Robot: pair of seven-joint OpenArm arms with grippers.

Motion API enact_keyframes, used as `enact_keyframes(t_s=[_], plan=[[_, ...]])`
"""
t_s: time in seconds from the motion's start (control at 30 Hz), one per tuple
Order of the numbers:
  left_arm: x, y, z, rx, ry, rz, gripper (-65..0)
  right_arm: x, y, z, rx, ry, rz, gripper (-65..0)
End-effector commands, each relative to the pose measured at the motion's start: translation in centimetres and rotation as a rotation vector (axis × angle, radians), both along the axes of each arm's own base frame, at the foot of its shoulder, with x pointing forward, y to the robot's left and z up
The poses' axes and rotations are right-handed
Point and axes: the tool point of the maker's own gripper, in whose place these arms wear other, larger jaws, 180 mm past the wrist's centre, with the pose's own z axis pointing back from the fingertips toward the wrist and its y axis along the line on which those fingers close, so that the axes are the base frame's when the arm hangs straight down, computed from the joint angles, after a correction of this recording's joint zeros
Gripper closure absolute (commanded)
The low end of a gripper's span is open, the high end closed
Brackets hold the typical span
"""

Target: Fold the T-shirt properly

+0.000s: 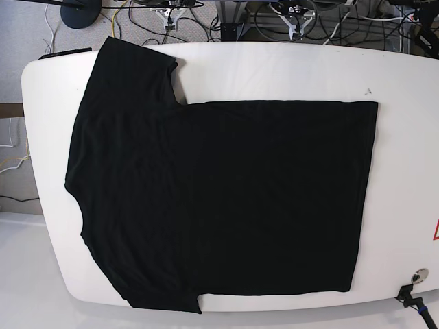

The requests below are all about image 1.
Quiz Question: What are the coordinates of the black T-shirt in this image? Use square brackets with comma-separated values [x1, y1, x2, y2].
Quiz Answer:
[65, 38, 378, 313]

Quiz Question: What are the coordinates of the black table leg column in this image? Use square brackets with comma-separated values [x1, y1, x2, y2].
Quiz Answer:
[220, 22, 245, 42]

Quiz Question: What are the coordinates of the round black stand base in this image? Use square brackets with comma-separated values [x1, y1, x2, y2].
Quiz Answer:
[60, 0, 102, 29]

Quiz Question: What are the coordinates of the red warning triangle sticker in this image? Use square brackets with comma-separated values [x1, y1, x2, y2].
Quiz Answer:
[433, 220, 439, 241]

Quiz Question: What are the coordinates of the silver table grommet right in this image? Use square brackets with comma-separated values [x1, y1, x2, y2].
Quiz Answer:
[411, 268, 429, 284]

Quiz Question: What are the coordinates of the yellow cable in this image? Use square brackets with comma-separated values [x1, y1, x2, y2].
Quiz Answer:
[110, 0, 128, 38]

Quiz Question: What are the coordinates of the white floor cable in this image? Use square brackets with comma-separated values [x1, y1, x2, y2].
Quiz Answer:
[0, 117, 23, 149]

